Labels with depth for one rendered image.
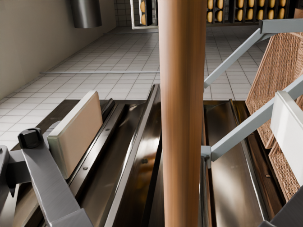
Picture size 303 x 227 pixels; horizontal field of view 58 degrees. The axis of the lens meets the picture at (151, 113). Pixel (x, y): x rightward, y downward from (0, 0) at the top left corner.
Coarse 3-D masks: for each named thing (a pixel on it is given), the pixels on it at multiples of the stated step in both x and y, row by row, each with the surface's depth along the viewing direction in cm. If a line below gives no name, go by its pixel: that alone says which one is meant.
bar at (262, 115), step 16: (256, 32) 95; (272, 32) 94; (240, 48) 98; (224, 64) 102; (208, 80) 105; (256, 112) 59; (240, 128) 60; (256, 128) 59; (224, 144) 62; (208, 160) 63; (208, 192) 53; (208, 208) 49; (208, 224) 46
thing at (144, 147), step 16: (160, 96) 172; (160, 112) 164; (144, 128) 123; (160, 128) 157; (144, 144) 119; (128, 160) 102; (128, 176) 93; (144, 176) 112; (128, 192) 90; (144, 192) 108; (112, 208) 81; (128, 208) 88; (144, 208) 105; (112, 224) 75; (128, 224) 86
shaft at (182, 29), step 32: (160, 0) 16; (192, 0) 15; (160, 32) 17; (192, 32) 16; (160, 64) 18; (192, 64) 17; (192, 96) 18; (192, 128) 19; (192, 160) 20; (192, 192) 22; (192, 224) 23
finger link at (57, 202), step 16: (32, 128) 15; (32, 144) 14; (32, 160) 13; (48, 160) 13; (32, 176) 12; (48, 176) 12; (48, 192) 11; (64, 192) 11; (48, 208) 10; (64, 208) 10; (80, 208) 10; (48, 224) 10; (64, 224) 9; (80, 224) 9
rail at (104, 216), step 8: (152, 88) 169; (144, 112) 139; (136, 128) 124; (136, 136) 118; (128, 152) 107; (120, 168) 98; (120, 176) 94; (112, 192) 87; (112, 200) 84; (104, 216) 78; (104, 224) 76
